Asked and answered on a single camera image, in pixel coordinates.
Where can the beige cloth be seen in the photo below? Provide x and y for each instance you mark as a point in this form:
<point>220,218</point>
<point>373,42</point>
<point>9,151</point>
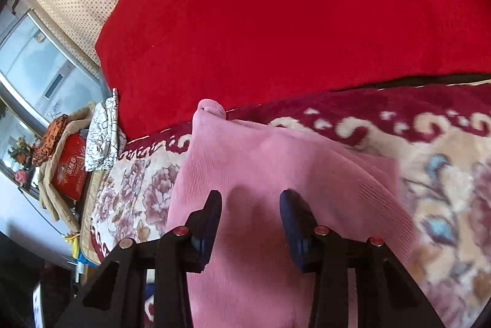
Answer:
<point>51,193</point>

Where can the black and white crackle cloth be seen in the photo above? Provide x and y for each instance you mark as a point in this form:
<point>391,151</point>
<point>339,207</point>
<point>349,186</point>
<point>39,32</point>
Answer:
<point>101,138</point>

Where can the orange patterned cloth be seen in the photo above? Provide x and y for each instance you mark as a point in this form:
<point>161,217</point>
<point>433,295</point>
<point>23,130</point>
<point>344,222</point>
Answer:
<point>48,142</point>

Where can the red blanket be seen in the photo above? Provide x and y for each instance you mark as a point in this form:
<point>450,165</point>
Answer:
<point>276,13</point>

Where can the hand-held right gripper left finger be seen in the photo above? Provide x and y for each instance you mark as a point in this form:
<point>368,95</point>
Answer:
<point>207,236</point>

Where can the yellow and blue item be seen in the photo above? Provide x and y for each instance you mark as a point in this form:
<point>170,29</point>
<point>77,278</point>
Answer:
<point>75,247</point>

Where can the grey cabinet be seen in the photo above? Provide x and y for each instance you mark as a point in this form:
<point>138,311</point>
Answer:
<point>23,220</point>

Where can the pink ribbed garment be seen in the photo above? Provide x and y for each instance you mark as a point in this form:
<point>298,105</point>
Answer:
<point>261,159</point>

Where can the floral patterned blanket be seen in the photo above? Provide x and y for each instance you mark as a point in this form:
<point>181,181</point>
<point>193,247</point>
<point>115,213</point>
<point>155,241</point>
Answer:
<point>441,166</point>

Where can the red printed box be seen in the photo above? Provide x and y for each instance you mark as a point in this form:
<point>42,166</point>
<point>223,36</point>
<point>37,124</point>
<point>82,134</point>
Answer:
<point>71,168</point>

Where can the flower bouquet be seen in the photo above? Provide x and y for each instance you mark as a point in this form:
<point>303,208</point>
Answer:
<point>21,151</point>

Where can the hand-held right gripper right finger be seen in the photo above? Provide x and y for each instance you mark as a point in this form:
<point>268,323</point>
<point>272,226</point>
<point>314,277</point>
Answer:
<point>295,232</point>

